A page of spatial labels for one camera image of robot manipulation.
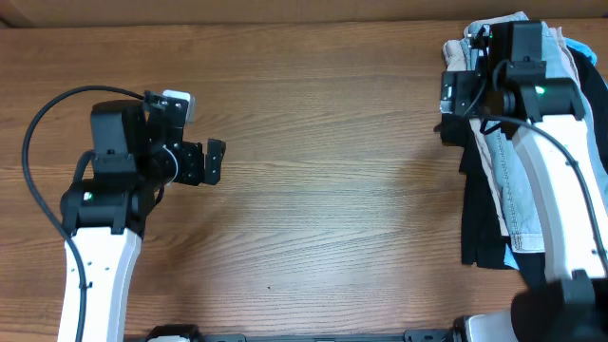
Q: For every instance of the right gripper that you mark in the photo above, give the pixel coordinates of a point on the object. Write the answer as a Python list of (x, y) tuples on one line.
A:
[(456, 93)]

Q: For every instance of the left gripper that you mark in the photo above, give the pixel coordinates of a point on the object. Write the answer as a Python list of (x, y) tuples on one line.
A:
[(193, 173)]

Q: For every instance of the light blue denim shorts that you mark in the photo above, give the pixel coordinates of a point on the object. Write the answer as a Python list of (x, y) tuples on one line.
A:
[(519, 208)]

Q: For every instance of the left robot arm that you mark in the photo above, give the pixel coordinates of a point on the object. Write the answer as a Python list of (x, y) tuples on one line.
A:
[(138, 150)]

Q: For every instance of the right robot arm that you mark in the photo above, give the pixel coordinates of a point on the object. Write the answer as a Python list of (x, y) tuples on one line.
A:
[(543, 117)]

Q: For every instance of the beige shorts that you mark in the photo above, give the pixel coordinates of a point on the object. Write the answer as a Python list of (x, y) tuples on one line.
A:
[(457, 59)]

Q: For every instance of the black garment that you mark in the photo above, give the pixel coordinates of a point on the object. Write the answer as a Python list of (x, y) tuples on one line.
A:
[(482, 243)]

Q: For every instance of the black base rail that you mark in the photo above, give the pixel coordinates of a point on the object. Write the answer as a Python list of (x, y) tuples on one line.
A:
[(191, 332)]

